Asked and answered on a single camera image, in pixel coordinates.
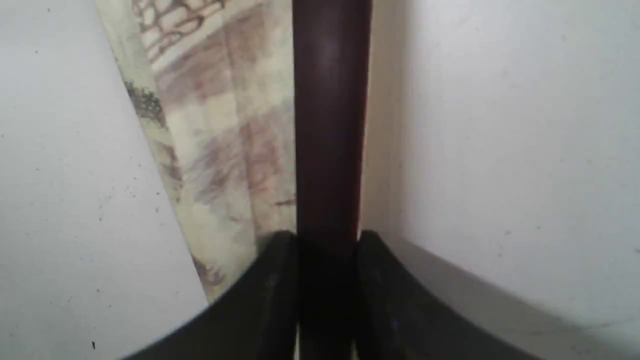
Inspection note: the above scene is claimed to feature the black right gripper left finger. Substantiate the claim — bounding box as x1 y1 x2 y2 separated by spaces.
128 231 298 360

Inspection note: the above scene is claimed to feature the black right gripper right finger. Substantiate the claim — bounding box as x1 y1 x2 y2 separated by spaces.
356 230 535 360

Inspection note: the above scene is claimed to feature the painted paper folding fan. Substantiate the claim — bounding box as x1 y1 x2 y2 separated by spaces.
96 0 371 303

